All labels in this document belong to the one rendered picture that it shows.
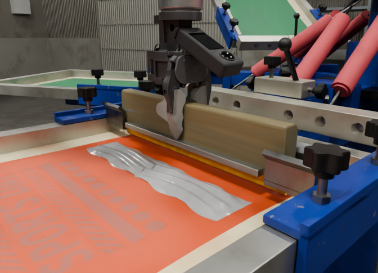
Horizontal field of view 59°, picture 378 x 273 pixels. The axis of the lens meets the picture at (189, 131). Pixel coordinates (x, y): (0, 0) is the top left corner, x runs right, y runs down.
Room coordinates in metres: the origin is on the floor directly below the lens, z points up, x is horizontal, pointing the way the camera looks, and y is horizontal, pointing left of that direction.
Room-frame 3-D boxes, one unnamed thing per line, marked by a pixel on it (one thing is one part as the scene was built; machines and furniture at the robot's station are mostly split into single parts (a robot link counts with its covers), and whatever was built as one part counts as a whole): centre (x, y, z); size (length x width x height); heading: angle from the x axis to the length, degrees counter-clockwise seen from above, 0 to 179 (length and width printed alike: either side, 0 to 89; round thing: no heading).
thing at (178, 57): (0.59, 0.02, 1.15); 0.09 x 0.08 x 0.12; 42
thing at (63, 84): (1.41, 0.23, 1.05); 1.08 x 0.61 x 0.23; 72
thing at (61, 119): (0.79, 0.17, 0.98); 0.30 x 0.05 x 0.07; 132
